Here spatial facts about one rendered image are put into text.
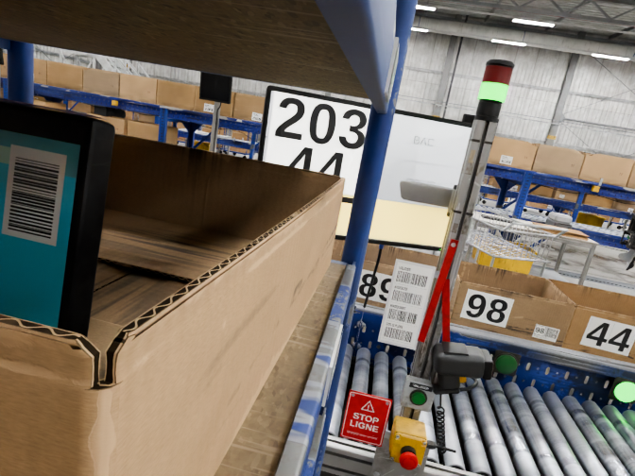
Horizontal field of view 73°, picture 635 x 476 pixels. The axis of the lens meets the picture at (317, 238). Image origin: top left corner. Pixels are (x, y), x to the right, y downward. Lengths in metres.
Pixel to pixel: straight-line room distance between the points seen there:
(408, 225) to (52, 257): 0.90
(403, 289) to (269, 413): 0.73
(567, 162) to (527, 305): 4.85
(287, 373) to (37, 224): 0.16
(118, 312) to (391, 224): 0.76
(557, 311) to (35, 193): 1.64
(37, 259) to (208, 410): 0.08
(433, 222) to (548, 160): 5.35
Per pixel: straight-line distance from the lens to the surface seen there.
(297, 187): 0.48
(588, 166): 6.53
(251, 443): 0.23
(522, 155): 6.25
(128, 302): 0.34
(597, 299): 2.08
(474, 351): 0.99
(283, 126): 0.92
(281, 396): 0.26
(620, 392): 1.82
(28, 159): 0.18
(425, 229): 1.04
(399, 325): 0.98
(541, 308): 1.69
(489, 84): 0.92
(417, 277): 0.95
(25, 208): 0.18
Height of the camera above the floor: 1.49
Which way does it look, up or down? 15 degrees down
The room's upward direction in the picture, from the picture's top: 10 degrees clockwise
